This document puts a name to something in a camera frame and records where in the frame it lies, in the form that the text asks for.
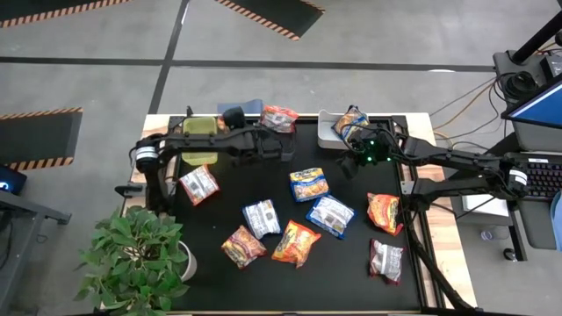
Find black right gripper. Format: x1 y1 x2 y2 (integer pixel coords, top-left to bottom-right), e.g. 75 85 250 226
337 125 399 181

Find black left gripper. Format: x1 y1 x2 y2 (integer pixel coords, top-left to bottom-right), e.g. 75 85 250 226
253 126 296 166

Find orange Maruchan noodle packet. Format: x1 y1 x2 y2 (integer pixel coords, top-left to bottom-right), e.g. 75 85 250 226
259 104 299 134
366 191 406 237
178 164 220 206
270 219 322 269

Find blue Maruchan noodle packet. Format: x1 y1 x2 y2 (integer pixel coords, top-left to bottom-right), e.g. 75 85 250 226
306 194 357 241
241 198 283 241
288 166 330 203
331 104 371 141

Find white plastic bin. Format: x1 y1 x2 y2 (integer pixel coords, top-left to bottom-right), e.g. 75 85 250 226
316 109 370 151

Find blue chair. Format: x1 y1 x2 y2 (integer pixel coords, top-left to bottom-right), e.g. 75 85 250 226
550 190 562 254
217 98 264 116

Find green plastic bin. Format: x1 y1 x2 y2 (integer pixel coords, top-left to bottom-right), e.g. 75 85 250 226
181 116 220 167

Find black hazard-striped floor mat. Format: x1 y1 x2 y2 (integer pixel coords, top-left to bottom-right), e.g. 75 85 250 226
0 106 84 172
0 0 133 29
213 0 326 42

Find white paper box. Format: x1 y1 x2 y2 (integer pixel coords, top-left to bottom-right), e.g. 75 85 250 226
460 192 510 219

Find white plant pot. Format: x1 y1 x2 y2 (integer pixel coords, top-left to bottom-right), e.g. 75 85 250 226
177 240 198 283

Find clear water bottle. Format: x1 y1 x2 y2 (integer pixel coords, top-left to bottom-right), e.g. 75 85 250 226
480 226 510 242

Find black desk support bar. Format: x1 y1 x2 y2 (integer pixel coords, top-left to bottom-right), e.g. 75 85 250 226
489 131 522 155

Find grey equipment base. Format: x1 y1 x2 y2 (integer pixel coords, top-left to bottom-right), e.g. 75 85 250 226
492 50 550 91

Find green leafy plant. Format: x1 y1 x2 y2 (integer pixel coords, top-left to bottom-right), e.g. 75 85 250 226
73 205 191 316

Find black backlit keyboard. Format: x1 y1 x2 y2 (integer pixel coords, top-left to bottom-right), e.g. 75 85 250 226
524 158 562 201

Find grey computer desk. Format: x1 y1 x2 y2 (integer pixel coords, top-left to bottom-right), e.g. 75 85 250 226
504 118 562 251

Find computer monitor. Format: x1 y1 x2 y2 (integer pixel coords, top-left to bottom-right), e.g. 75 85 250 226
501 78 562 131

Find black stand pole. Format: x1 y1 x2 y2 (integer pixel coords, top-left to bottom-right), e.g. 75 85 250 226
511 11 562 65

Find grey side desk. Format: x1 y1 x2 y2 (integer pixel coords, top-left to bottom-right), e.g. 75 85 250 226
0 188 72 308

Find black blue-lit device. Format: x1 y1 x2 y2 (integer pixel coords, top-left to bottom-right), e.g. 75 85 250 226
0 165 27 197

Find black aluminium table frame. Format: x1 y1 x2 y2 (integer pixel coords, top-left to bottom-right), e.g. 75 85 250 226
164 113 444 313

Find orange floor cable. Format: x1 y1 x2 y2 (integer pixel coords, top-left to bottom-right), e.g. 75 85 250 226
432 81 500 133

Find black cable sleeve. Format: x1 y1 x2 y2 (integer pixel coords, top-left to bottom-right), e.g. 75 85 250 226
403 205 475 313

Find grey floor cable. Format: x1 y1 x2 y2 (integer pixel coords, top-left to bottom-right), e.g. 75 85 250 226
429 76 500 119

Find coiled black cable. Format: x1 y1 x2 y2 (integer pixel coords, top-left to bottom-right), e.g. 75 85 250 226
502 69 540 101

